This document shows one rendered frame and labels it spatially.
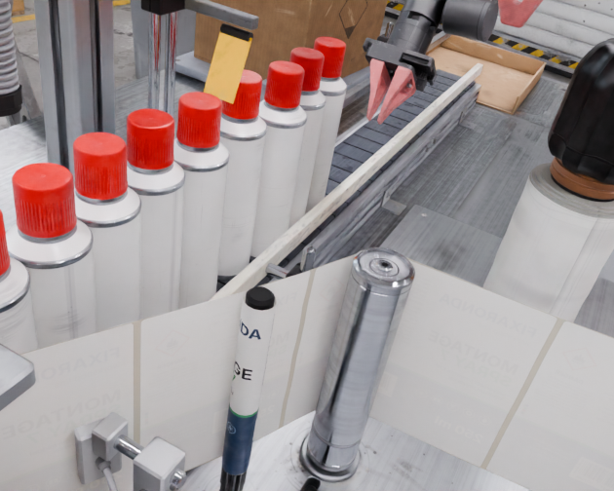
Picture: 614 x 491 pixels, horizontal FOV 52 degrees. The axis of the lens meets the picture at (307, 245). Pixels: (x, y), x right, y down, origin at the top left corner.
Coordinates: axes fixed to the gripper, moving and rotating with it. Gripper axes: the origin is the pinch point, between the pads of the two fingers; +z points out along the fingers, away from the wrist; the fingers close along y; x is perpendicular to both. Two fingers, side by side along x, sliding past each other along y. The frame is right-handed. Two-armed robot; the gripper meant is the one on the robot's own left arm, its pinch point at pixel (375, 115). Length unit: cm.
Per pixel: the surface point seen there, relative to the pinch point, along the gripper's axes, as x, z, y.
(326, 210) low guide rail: -16.0, 17.1, 4.2
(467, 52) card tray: 66, -42, -6
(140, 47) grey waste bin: 166, -44, -173
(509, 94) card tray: 52, -29, 10
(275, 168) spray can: -28.6, 16.6, 1.8
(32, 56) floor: 169, -22, -233
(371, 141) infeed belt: 6.7, 2.0, -1.0
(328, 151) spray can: -18.0, 11.0, 2.3
